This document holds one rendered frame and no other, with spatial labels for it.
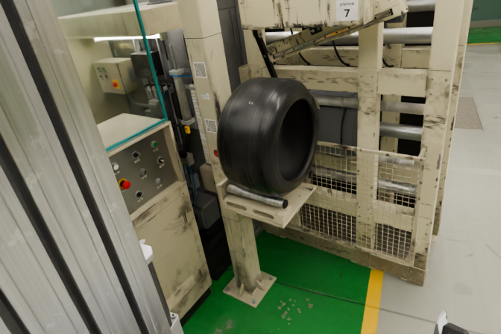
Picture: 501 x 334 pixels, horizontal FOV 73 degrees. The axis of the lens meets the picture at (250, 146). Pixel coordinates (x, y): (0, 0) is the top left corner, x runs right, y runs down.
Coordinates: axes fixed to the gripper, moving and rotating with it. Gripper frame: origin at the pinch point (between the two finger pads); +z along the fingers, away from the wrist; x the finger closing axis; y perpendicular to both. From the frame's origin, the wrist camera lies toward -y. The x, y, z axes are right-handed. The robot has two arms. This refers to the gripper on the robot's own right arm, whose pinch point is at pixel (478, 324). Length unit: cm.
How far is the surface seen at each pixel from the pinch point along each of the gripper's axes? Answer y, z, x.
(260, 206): 7, 13, -98
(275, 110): -42, 19, -80
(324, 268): 92, 65, -116
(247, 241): 46, 19, -130
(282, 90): -48, 28, -83
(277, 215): 8, 15, -88
